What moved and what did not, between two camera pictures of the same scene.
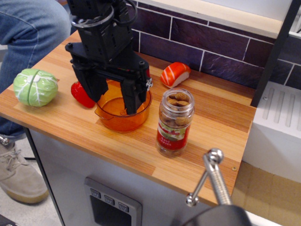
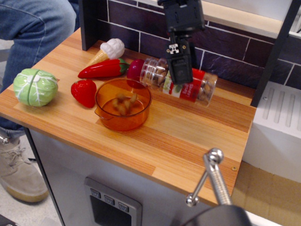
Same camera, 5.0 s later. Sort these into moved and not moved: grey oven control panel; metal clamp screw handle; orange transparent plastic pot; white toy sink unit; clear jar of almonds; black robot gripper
Moved: clear jar of almonds; black robot gripper
Not moved: orange transparent plastic pot; white toy sink unit; metal clamp screw handle; grey oven control panel
